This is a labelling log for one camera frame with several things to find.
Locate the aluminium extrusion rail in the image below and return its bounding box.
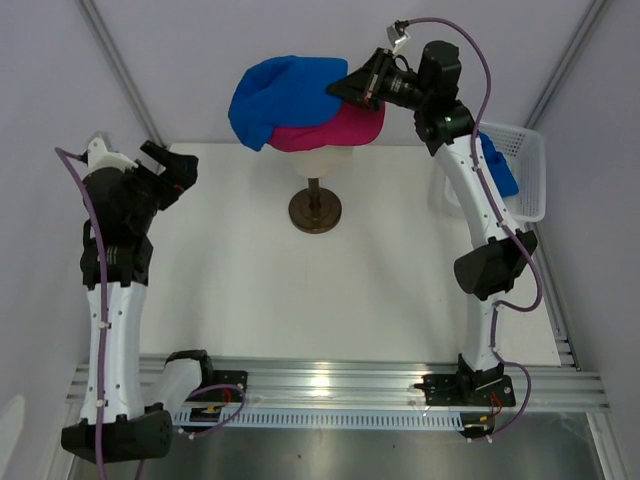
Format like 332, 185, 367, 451
64, 353, 612, 414

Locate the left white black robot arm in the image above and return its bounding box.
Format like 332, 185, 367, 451
61, 133, 216, 465

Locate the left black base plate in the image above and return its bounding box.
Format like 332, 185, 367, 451
202, 370, 249, 403

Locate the right corner aluminium profile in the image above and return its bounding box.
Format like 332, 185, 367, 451
524, 0, 612, 130

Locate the cream mannequin head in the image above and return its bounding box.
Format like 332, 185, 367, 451
287, 146, 354, 179

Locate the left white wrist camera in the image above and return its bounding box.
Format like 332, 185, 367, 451
86, 132, 138, 174

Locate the white perforated plastic basket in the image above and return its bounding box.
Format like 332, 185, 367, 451
479, 122, 546, 224

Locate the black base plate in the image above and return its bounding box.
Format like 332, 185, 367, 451
202, 370, 249, 403
413, 374, 516, 407

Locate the corner aluminium profile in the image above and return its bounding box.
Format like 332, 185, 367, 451
74, 0, 166, 146
524, 0, 612, 130

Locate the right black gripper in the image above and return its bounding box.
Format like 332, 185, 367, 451
326, 48, 430, 113

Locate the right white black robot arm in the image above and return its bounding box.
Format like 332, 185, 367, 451
327, 41, 538, 406

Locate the blue baseball cap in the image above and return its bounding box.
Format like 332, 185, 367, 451
228, 55, 348, 152
479, 132, 519, 198

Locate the left corner aluminium profile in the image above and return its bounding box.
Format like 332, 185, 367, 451
74, 0, 166, 146

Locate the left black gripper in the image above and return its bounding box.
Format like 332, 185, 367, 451
122, 141, 197, 232

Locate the white slotted cable duct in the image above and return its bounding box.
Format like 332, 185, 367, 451
173, 407, 463, 432

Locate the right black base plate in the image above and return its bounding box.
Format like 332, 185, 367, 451
413, 374, 516, 407

